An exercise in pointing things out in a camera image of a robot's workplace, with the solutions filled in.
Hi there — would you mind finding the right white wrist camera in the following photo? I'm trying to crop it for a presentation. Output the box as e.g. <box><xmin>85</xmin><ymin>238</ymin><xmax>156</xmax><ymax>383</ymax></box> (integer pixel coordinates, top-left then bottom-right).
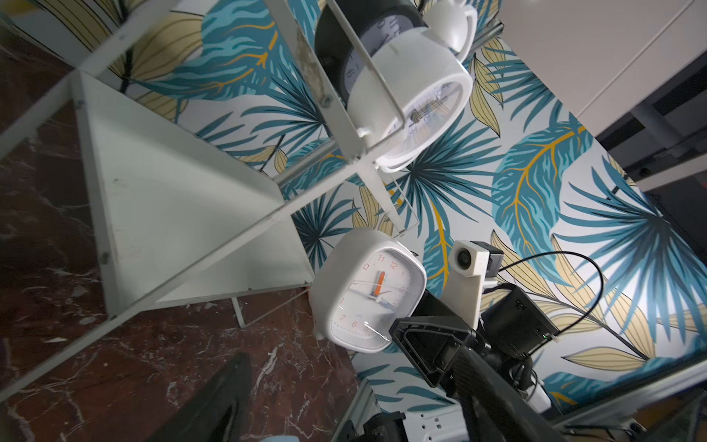
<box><xmin>440</xmin><ymin>241</ymin><xmax>504</xmax><ymax>330</ymax></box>

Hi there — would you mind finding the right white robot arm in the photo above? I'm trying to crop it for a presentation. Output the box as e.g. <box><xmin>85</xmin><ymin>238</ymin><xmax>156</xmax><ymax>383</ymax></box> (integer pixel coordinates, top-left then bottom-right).
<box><xmin>390</xmin><ymin>283</ymin><xmax>559</xmax><ymax>414</ymax></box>

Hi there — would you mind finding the blue square alarm clock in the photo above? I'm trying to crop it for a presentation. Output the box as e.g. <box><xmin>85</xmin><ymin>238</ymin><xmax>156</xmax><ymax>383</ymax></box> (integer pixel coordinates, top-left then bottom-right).
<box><xmin>259</xmin><ymin>435</ymin><xmax>300</xmax><ymax>442</ymax></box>

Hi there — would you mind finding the white square alarm clock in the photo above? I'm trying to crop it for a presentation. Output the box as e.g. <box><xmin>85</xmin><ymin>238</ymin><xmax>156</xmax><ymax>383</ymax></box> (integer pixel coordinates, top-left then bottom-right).
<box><xmin>309</xmin><ymin>228</ymin><xmax>427</xmax><ymax>354</ymax></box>

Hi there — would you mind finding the white two-tier shelf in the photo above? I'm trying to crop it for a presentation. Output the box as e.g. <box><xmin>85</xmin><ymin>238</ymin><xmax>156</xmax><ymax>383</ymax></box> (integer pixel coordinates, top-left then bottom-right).
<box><xmin>1</xmin><ymin>1</ymin><xmax>405</xmax><ymax>400</ymax></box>

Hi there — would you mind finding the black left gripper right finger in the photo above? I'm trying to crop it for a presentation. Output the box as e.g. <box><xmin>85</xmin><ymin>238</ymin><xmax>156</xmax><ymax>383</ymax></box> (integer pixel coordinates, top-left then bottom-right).
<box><xmin>451</xmin><ymin>347</ymin><xmax>563</xmax><ymax>441</ymax></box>

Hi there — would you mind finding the black twin-bell alarm clock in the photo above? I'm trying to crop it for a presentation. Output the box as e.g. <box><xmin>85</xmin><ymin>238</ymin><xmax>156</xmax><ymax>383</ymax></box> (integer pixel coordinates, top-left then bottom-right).
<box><xmin>314</xmin><ymin>0</ymin><xmax>425</xmax><ymax>103</ymax></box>

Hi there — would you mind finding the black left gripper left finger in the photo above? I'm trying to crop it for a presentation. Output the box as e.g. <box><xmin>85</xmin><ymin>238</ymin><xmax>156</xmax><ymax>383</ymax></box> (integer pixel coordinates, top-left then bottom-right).
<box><xmin>148</xmin><ymin>353</ymin><xmax>252</xmax><ymax>441</ymax></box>

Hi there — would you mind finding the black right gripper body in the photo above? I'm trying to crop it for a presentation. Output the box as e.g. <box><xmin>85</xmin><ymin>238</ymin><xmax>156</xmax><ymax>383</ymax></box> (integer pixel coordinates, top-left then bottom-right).
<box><xmin>390</xmin><ymin>290</ymin><xmax>486</xmax><ymax>387</ymax></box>

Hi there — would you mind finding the white round alarm clock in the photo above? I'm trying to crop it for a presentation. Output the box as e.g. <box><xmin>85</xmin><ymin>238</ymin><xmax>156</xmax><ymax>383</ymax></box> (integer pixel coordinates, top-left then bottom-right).
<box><xmin>347</xmin><ymin>1</ymin><xmax>478</xmax><ymax>173</ymax></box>

